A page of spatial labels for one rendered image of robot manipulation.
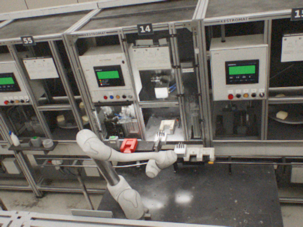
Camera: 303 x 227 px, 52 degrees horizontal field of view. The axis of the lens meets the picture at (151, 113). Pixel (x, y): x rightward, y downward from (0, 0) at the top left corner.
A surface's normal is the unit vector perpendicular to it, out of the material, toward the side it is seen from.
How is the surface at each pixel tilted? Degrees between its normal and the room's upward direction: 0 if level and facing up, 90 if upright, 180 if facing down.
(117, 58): 90
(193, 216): 0
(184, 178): 0
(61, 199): 0
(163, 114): 90
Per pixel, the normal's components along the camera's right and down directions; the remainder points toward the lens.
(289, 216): -0.16, -0.84
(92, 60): -0.21, 0.55
